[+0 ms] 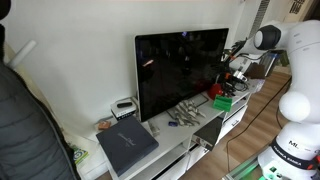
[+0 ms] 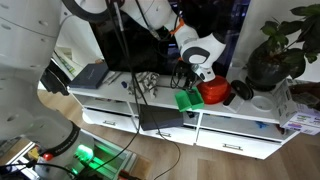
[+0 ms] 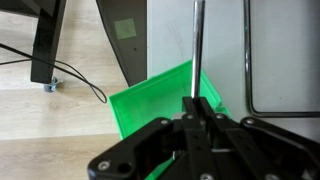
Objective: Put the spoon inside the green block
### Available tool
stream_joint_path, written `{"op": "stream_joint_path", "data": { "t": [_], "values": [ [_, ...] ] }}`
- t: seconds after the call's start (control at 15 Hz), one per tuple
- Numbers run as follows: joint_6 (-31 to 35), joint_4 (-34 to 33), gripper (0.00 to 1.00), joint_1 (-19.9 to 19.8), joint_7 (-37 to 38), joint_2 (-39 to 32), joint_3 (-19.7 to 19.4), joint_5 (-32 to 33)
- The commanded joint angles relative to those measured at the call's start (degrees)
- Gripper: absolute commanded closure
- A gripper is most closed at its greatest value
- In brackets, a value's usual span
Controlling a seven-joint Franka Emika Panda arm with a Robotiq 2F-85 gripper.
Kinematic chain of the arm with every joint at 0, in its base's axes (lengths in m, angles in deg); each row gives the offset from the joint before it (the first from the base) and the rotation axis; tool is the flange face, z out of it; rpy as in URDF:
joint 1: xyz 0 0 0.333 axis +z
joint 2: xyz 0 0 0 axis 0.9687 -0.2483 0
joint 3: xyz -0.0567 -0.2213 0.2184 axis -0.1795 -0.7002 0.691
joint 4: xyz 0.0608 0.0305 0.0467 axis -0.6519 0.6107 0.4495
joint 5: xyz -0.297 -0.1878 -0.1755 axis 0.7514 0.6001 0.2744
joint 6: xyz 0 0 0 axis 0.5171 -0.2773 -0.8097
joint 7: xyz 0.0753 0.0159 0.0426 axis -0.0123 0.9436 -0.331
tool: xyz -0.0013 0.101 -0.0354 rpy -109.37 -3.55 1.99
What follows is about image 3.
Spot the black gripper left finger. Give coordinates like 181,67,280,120
87,96,214,180

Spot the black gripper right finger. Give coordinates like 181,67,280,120
199,96,320,180

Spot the silver metal spoon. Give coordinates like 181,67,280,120
190,0,207,100

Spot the green plastic block bin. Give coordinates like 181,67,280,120
108,59,233,180

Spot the dark grey box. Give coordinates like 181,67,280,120
95,0,148,87

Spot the white television cabinet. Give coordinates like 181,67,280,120
146,0,320,143

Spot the black cart leg with caster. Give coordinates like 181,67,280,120
0,0,67,94

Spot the metal wire rack frame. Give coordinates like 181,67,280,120
242,0,320,119

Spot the black floor cable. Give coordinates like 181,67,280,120
0,42,109,105

